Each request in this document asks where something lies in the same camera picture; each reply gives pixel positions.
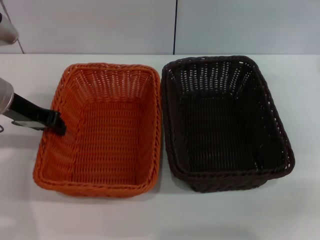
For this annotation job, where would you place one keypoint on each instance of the dark brown woven plastic basket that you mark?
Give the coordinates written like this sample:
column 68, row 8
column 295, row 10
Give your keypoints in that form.
column 220, row 135

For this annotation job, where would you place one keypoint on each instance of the orange woven plastic basket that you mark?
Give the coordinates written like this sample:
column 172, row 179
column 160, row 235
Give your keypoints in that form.
column 107, row 145

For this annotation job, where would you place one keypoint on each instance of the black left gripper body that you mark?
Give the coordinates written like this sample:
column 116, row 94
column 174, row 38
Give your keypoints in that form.
column 25, row 107

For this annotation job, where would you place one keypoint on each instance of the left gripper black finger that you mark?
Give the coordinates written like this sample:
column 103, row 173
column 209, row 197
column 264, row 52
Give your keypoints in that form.
column 30, row 124
column 56, row 122

